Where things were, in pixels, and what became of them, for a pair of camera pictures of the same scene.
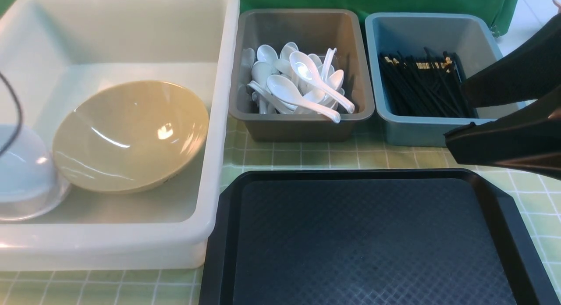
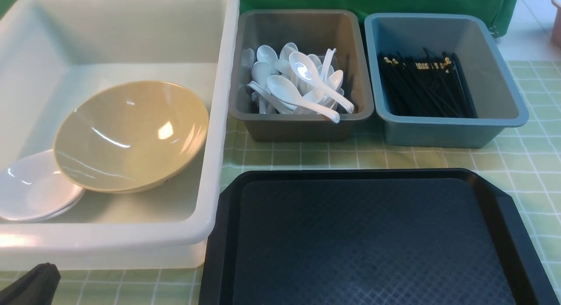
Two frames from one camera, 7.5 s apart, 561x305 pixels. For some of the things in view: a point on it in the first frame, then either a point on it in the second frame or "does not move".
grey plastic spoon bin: [313, 30] does not move
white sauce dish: [37, 207] → [72, 208]
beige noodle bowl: [129, 137] does not move
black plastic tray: [363, 237] does not move
